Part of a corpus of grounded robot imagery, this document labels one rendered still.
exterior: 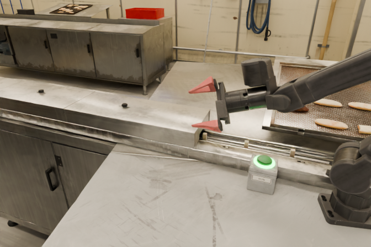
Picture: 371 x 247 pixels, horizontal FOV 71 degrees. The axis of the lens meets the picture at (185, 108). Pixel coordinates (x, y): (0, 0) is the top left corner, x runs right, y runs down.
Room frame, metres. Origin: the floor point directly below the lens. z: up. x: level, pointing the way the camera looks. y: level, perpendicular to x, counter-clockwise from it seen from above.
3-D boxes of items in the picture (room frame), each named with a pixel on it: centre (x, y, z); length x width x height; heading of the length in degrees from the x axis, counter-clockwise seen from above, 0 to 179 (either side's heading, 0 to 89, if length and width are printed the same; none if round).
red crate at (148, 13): (4.26, 0.62, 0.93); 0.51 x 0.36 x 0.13; 74
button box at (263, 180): (0.57, -0.21, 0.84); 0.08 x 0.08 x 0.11; 70
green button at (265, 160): (0.56, -0.21, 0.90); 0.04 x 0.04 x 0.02
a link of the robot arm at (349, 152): (0.47, -0.38, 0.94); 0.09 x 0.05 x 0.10; 55
